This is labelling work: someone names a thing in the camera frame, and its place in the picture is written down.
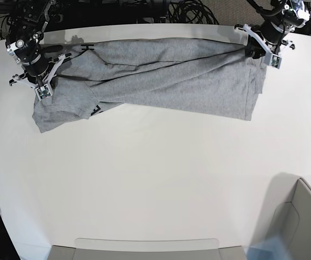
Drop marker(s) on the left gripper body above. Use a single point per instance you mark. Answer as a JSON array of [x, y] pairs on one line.
[[269, 34]]

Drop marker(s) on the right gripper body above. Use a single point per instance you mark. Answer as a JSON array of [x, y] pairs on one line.
[[43, 70]]

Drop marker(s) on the grey T-shirt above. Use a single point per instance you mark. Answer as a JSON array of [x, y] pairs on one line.
[[185, 74]]

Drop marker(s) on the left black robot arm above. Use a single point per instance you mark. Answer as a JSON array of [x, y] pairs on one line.
[[283, 18]]

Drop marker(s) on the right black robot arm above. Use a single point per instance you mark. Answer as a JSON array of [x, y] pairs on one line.
[[28, 23]]

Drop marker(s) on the grey bin at bottom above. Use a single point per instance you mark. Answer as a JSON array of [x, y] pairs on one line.
[[85, 248]]

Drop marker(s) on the grey bin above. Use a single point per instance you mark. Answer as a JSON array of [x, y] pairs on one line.
[[85, 248], [289, 235]]

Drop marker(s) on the grey bin at right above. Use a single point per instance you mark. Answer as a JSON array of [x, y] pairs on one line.
[[289, 235]]

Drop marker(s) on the blue translucent object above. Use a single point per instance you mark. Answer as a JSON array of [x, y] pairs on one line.
[[266, 247]]

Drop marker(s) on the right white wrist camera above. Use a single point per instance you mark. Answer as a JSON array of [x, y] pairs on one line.
[[44, 91]]

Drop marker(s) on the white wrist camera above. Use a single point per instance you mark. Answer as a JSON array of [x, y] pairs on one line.
[[273, 60], [44, 91]]

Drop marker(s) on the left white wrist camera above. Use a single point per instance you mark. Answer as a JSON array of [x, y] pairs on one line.
[[273, 60]]

